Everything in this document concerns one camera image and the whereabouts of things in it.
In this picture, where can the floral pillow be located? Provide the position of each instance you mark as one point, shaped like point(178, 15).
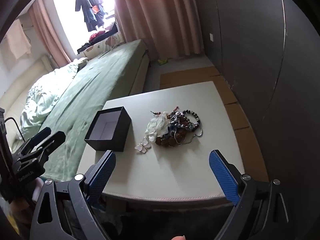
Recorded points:
point(112, 40)

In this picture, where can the person's right hand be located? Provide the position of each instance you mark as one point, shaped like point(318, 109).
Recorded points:
point(178, 237)

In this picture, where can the dark clothes pile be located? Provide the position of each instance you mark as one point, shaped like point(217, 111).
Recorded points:
point(96, 36)

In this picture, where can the wide pink curtain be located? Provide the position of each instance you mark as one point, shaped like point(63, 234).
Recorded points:
point(155, 17)

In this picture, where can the pale green duvet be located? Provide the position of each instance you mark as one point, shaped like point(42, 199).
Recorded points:
point(40, 100)

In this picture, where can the dark grey wardrobe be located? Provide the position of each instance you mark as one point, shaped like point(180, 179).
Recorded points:
point(250, 55)

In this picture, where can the dark hanging clothes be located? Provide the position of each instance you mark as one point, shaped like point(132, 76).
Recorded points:
point(88, 2)

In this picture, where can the white low table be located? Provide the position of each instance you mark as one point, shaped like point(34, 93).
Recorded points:
point(175, 170)

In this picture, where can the black square box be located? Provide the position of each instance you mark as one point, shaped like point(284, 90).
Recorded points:
point(117, 140)

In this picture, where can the cream bed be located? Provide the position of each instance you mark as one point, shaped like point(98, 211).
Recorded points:
point(140, 75)

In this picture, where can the white fabric flower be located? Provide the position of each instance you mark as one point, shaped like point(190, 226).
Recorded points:
point(157, 127)

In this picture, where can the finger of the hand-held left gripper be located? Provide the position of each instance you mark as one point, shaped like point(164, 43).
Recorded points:
point(40, 135)
point(47, 145)

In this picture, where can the white wall socket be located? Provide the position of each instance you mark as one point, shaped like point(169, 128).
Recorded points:
point(211, 37)

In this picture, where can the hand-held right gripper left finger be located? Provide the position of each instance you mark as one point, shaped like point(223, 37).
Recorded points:
point(105, 172)

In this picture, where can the white butterfly brooch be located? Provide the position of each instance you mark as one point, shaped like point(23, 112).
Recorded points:
point(143, 146)

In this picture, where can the pile of mixed jewelry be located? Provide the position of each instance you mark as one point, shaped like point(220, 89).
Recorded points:
point(180, 130)

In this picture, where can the flattened cardboard sheet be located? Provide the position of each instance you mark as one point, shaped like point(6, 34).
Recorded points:
point(247, 150)
point(187, 77)

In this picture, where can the narrow pink curtain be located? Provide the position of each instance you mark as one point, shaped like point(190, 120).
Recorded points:
point(47, 35)

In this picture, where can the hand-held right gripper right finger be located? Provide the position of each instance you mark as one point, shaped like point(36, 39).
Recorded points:
point(222, 177)

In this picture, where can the green bed sheet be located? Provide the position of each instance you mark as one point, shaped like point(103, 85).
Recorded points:
point(95, 87)

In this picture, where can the white hanging towel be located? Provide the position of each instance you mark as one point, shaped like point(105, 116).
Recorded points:
point(18, 40)

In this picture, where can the yellow-green small object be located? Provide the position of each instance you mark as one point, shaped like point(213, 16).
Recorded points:
point(163, 61)

